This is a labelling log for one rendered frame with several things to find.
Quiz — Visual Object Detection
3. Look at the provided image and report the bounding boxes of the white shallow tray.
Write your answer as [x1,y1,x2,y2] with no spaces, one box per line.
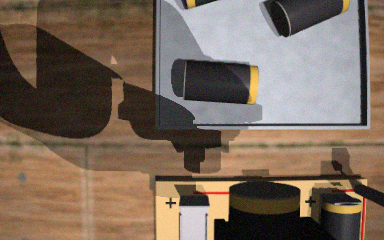
[156,0,370,129]

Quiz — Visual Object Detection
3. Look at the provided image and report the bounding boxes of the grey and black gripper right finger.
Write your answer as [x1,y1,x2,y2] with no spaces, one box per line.
[299,217,336,240]

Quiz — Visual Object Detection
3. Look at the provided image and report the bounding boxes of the pale yellow flat board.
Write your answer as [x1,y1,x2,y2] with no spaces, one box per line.
[156,177,384,240]

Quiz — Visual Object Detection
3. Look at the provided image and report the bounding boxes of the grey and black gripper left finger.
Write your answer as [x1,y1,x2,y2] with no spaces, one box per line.
[214,218,235,240]

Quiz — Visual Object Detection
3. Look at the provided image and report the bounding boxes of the black battery with gold end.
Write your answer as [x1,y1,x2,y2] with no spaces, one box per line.
[183,61,259,105]
[270,0,350,38]
[228,181,301,240]
[184,0,218,10]
[320,198,362,240]

